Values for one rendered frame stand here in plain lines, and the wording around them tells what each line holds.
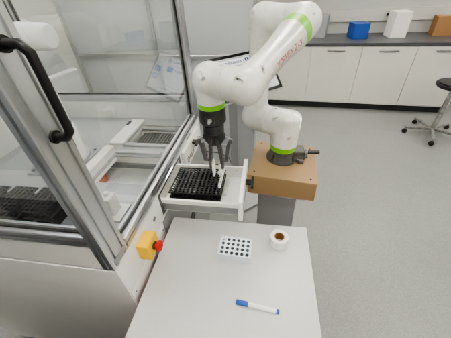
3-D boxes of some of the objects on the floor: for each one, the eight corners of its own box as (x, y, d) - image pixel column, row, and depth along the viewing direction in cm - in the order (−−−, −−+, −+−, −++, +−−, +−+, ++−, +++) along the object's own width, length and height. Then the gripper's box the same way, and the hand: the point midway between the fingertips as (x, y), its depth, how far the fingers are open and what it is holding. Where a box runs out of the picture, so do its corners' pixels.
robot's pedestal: (292, 241, 184) (308, 160, 138) (290, 278, 161) (309, 196, 115) (253, 234, 191) (256, 155, 145) (246, 269, 168) (246, 188, 122)
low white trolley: (287, 307, 147) (306, 227, 101) (295, 466, 99) (338, 454, 53) (195, 295, 156) (174, 216, 110) (161, 436, 108) (97, 402, 61)
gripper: (189, 126, 82) (197, 179, 97) (233, 127, 80) (235, 182, 94) (194, 116, 88) (201, 167, 103) (235, 117, 86) (237, 170, 100)
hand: (217, 167), depth 96 cm, fingers closed
